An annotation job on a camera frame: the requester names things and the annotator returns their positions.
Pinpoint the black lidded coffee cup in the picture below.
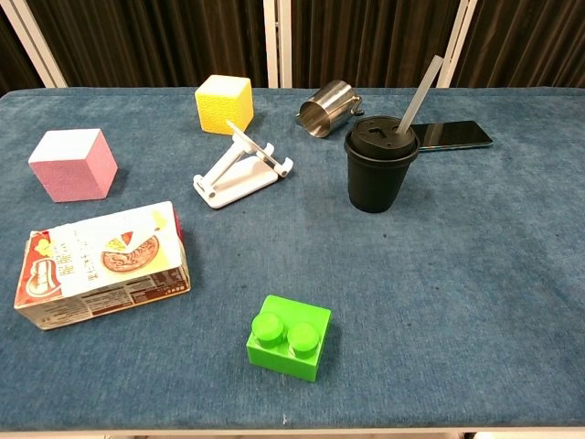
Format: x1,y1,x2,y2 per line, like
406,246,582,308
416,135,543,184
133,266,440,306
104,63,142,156
343,115,420,214

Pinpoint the transparent plastic straw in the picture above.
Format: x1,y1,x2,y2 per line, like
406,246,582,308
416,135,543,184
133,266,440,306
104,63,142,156
395,55,445,135

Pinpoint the pink foam cube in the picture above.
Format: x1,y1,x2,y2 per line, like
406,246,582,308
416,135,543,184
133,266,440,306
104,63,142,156
27,128,119,204

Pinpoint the stainless steel cup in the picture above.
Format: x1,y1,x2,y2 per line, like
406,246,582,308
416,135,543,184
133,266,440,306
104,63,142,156
295,80,366,139

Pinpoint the black smartphone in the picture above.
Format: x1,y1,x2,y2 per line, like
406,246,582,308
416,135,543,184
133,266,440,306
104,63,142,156
410,120,495,152

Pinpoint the red white snack carton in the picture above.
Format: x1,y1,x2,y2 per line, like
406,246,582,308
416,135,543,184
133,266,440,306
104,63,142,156
13,200,193,331

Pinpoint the blue table cloth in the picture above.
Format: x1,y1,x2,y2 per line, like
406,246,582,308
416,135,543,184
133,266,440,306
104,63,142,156
0,86,585,434

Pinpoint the white slanted frame post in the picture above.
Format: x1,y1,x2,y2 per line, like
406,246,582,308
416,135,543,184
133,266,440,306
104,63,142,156
0,0,69,89
436,0,480,90

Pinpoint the green toy building brick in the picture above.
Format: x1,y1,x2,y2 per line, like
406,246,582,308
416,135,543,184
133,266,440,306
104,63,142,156
245,294,333,383

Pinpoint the yellow foam cube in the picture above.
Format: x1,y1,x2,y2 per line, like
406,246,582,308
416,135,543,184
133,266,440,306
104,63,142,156
194,74,255,136

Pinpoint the white folding phone stand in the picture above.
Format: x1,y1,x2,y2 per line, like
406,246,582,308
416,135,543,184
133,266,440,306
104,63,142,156
192,119,294,210

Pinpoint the white upright frame post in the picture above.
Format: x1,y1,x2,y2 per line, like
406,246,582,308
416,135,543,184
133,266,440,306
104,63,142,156
262,0,293,90

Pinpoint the dark pleated curtain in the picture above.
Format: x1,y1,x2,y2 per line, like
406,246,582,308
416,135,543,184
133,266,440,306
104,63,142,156
0,0,585,97

